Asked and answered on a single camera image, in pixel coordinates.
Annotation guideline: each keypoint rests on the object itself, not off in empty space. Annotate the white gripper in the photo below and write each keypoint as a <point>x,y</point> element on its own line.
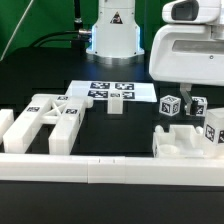
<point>189,48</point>

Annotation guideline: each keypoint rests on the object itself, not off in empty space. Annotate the white chair seat block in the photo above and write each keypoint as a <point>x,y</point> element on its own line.
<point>180,141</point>

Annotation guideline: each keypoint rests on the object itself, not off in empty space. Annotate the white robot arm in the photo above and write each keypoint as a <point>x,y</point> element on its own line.
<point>115,37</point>

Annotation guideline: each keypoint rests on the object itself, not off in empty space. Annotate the white tagged cube right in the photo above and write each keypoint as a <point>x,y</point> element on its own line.
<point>199,106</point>

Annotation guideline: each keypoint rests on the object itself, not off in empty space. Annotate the white tagged cube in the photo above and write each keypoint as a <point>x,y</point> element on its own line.
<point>169,105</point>
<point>199,106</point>

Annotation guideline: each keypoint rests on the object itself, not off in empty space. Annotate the white tagged cube left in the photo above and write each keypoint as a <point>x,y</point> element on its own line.
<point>169,105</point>

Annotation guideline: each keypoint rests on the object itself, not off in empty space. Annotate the white marker base sheet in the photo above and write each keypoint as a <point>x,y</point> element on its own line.
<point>100,90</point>

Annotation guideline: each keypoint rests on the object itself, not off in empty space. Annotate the black pole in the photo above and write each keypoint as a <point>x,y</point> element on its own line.
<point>77,15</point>

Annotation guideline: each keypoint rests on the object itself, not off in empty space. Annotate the white U-shaped fence frame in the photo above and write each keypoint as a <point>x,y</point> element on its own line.
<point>204,171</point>

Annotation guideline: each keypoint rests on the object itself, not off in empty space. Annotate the white chair back frame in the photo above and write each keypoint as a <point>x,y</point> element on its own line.
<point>65,113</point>

